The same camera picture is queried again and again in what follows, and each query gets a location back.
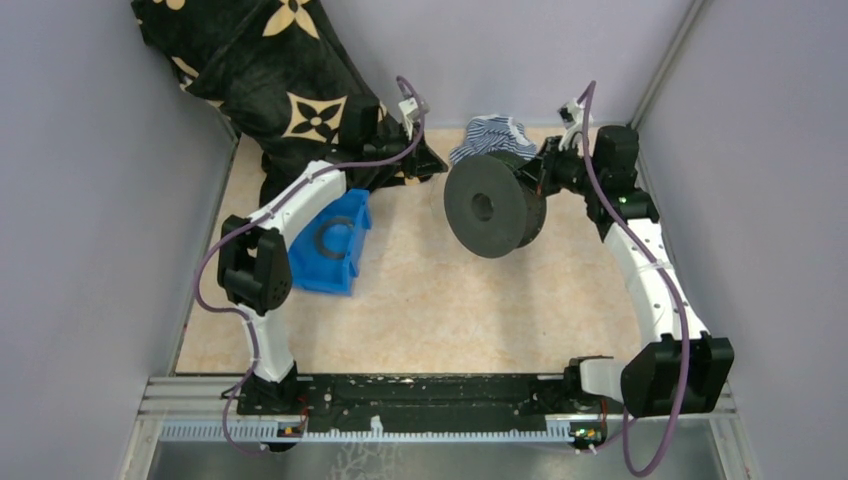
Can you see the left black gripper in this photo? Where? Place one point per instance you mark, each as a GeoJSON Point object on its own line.
{"type": "Point", "coordinates": [422, 162]}

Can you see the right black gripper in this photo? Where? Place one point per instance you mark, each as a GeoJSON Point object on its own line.
{"type": "Point", "coordinates": [539, 175]}

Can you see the black cable spool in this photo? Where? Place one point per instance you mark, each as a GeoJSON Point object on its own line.
{"type": "Point", "coordinates": [490, 211]}

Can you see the blue plastic bin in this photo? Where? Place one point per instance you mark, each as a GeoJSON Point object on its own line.
{"type": "Point", "coordinates": [325, 256]}

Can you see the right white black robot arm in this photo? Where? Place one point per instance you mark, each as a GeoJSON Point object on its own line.
{"type": "Point", "coordinates": [679, 356]}

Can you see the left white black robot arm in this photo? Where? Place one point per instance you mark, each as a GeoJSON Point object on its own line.
{"type": "Point", "coordinates": [253, 253]}

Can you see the blue white striped cloth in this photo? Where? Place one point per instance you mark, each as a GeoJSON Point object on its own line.
{"type": "Point", "coordinates": [491, 133]}

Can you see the black beige floral blanket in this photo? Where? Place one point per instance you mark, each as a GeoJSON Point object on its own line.
{"type": "Point", "coordinates": [278, 72]}

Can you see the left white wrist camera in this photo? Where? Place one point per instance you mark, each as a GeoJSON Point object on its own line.
{"type": "Point", "coordinates": [412, 112]}

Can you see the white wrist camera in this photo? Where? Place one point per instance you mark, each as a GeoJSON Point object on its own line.
{"type": "Point", "coordinates": [412, 112]}
{"type": "Point", "coordinates": [572, 114]}

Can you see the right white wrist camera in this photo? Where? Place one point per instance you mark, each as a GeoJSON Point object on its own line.
{"type": "Point", "coordinates": [572, 114]}

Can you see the aluminium frame rail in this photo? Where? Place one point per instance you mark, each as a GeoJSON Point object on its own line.
{"type": "Point", "coordinates": [207, 396]}

